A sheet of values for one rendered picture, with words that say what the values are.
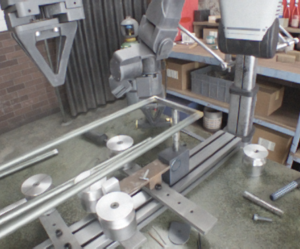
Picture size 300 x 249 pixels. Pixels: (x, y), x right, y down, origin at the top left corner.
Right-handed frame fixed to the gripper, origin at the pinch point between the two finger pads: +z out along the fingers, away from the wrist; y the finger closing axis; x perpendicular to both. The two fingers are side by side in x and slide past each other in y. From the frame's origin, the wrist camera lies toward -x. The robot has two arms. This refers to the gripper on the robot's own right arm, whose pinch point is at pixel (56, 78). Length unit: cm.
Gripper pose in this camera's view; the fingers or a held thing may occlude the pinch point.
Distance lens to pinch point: 30.0
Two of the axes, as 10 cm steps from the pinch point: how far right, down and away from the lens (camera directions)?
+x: 7.6, -3.8, 5.2
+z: 1.0, 8.6, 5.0
